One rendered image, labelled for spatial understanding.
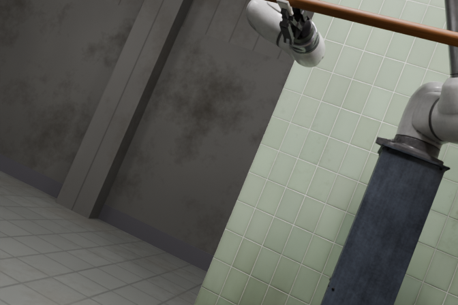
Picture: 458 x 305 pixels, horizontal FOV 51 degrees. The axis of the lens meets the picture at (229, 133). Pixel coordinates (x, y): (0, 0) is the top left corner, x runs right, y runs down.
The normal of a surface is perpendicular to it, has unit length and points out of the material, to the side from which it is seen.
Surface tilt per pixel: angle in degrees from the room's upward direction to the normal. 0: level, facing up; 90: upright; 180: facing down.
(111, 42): 90
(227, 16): 90
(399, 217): 90
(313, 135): 90
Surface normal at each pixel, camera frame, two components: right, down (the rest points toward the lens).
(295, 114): -0.29, -0.18
